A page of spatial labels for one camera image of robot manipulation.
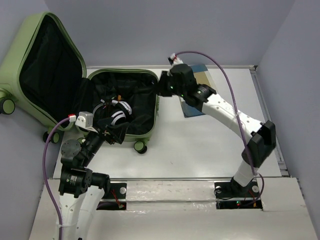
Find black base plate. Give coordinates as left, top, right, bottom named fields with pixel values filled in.
left=97, top=182, right=127, bottom=211
left=213, top=181, right=263, bottom=210

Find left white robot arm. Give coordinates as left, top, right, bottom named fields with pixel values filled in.
left=53, top=118, right=129, bottom=240

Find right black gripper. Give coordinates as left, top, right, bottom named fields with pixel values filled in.
left=153, top=71, right=187, bottom=99

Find black and white headphones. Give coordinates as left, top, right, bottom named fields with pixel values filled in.
left=92, top=94, right=133, bottom=126

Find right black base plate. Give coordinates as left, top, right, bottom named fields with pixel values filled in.
left=213, top=181, right=263, bottom=210

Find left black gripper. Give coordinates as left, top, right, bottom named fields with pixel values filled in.
left=81, top=115, right=130, bottom=165

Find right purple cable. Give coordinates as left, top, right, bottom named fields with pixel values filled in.
left=174, top=50, right=265, bottom=208

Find blue and tan cloth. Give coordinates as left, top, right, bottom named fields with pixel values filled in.
left=179, top=63, right=217, bottom=118

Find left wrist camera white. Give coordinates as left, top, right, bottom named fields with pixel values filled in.
left=68, top=111, right=96, bottom=132

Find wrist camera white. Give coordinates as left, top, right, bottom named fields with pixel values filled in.
left=168, top=53, right=184, bottom=67
left=68, top=111, right=96, bottom=132

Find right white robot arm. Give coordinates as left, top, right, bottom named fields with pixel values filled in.
left=155, top=63, right=276, bottom=196

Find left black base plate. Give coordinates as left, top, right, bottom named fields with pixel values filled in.
left=97, top=182, right=127, bottom=211

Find green hard-shell suitcase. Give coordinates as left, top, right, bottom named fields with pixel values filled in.
left=0, top=11, right=159, bottom=154

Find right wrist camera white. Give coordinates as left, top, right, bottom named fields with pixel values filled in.
left=168, top=53, right=184, bottom=67

